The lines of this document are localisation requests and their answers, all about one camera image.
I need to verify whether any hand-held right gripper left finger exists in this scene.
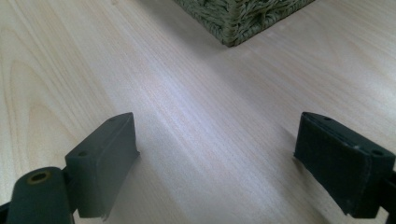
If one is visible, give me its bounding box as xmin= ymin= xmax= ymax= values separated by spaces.
xmin=64 ymin=112 xmax=140 ymax=221

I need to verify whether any green woven basket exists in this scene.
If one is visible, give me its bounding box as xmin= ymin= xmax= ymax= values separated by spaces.
xmin=172 ymin=0 xmax=317 ymax=49

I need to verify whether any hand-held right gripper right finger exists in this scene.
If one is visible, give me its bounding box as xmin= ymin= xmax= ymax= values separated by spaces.
xmin=293 ymin=111 xmax=396 ymax=219

